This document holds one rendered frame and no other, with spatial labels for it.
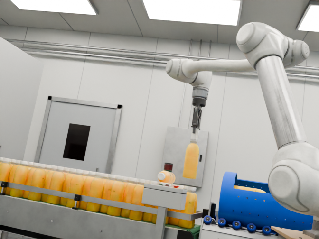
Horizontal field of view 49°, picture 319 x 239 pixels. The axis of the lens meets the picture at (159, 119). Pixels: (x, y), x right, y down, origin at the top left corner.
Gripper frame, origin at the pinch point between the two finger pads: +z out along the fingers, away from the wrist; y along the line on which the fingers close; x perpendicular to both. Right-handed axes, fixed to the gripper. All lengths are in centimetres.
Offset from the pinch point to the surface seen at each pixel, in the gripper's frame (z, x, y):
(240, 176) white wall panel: 0, -7, 336
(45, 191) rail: 43, 82, -5
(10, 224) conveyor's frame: 65, 99, -7
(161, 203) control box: 38.2, 8.1, -17.8
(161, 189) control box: 31.5, 9.1, -17.8
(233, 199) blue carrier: 31.0, -24.3, 1.9
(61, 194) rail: 43, 71, -5
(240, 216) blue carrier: 39.1, -28.4, 4.7
